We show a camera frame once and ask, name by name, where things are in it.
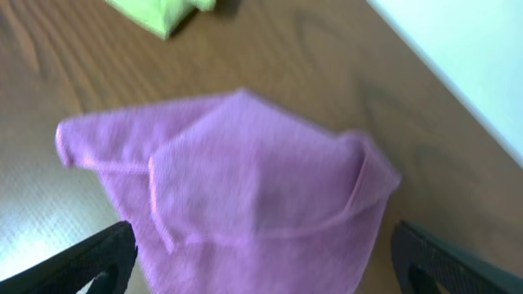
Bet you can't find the purple microfiber cloth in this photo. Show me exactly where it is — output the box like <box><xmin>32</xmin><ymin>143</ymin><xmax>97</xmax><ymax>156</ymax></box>
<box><xmin>56</xmin><ymin>90</ymin><xmax>400</xmax><ymax>293</ymax></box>

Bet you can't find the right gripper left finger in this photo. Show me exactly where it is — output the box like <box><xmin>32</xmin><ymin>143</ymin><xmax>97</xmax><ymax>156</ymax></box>
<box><xmin>1</xmin><ymin>221</ymin><xmax>138</xmax><ymax>294</ymax></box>

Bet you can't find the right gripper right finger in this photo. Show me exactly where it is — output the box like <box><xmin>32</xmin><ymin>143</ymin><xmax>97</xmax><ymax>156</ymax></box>
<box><xmin>391</xmin><ymin>221</ymin><xmax>522</xmax><ymax>294</ymax></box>

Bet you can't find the folded green cloth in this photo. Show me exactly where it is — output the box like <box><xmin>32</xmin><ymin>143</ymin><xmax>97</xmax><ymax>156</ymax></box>
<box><xmin>106</xmin><ymin>0</ymin><xmax>217</xmax><ymax>39</ymax></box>

